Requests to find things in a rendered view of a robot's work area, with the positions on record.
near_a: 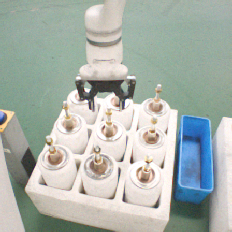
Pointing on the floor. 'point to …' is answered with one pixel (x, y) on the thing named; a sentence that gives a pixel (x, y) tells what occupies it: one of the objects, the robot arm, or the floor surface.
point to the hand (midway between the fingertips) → (106, 105)
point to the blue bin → (193, 160)
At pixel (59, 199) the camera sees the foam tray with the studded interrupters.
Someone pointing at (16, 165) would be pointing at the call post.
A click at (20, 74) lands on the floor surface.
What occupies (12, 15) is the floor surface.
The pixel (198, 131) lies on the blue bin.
